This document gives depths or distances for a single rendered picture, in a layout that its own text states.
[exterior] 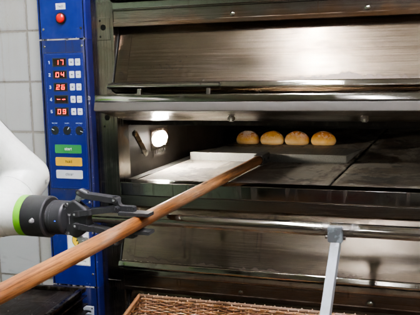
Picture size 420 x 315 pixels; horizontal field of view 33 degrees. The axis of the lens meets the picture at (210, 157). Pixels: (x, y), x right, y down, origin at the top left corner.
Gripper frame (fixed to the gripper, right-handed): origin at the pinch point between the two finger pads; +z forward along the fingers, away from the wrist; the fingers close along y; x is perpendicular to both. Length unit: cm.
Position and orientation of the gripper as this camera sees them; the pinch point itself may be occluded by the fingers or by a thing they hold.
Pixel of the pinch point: (136, 222)
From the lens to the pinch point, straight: 153.5
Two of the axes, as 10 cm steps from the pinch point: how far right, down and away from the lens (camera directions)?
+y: 0.2, 9.9, 1.4
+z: 9.4, 0.3, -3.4
